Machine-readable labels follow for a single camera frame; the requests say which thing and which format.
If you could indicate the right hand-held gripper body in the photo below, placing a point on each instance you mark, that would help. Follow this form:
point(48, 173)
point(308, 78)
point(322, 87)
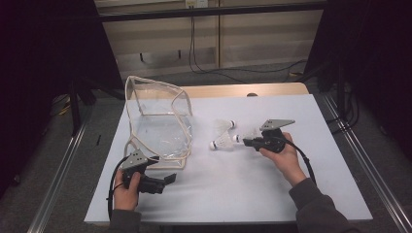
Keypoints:
point(272, 142)

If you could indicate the black horizontal bar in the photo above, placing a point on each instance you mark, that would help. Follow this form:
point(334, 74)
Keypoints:
point(210, 11)

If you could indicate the black metal stand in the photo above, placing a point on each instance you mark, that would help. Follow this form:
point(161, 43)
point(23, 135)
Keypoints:
point(340, 90)
point(75, 113)

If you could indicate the dark curtain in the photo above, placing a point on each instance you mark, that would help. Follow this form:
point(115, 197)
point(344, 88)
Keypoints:
point(382, 64)
point(39, 64)

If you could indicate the white wall socket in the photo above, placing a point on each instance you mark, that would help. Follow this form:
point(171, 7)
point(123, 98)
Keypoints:
point(196, 3)

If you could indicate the white table mat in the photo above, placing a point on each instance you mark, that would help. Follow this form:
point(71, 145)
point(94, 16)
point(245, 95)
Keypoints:
point(330, 136)

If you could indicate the metal floor rail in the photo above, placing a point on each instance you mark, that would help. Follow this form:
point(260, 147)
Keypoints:
point(53, 191)
point(378, 181)

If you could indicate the small black wall bracket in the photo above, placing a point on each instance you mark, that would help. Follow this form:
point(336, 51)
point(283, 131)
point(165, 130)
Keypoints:
point(141, 57)

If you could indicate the person's right hand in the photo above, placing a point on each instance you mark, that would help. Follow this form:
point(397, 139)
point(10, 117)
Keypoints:
point(286, 161)

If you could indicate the person's left hand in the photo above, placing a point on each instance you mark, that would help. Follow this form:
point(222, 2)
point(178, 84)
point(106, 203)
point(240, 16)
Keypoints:
point(126, 200)

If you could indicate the clear plastic bag beige trim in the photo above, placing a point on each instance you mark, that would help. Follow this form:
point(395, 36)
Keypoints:
point(162, 139)

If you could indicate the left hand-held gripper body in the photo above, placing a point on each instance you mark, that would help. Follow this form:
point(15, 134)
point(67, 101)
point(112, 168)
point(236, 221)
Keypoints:
point(134, 160)

